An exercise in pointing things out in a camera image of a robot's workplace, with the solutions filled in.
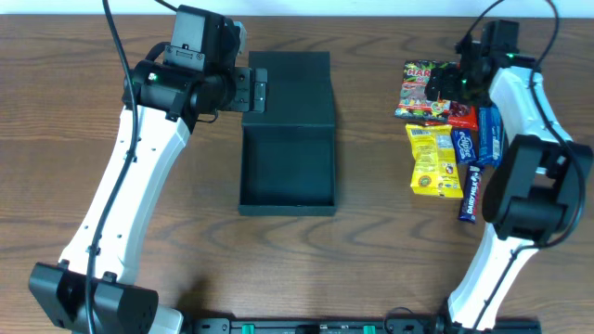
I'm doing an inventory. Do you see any blue wrapped cookie pack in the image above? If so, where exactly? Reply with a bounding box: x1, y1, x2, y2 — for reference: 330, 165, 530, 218
478, 105, 503, 168

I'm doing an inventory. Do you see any purple Dairy Milk bar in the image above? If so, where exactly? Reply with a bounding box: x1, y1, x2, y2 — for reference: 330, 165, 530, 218
458, 164, 484, 224

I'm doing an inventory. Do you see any black box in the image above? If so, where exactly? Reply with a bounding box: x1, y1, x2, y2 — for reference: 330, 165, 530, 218
238, 51, 337, 216

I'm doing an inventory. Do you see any Haribo gummy bag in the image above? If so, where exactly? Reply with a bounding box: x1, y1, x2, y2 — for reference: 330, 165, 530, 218
394, 59, 451, 122

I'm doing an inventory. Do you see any yellow snack bag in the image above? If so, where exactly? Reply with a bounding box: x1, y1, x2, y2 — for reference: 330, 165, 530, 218
406, 124, 463, 199

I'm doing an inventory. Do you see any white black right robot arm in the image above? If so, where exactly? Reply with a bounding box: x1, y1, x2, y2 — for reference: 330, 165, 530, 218
426, 54, 593, 333

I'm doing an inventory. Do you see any blue Eclipse mint pack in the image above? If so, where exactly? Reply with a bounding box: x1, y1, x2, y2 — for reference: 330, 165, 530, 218
451, 129, 477, 164

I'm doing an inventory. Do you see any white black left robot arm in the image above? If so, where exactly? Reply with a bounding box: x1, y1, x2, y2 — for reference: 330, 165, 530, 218
29, 58, 268, 333

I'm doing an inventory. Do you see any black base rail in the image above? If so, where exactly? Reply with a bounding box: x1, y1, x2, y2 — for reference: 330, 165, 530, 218
183, 316, 543, 334

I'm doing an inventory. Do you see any red candy bag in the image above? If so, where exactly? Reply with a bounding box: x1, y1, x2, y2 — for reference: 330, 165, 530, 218
447, 101, 479, 131

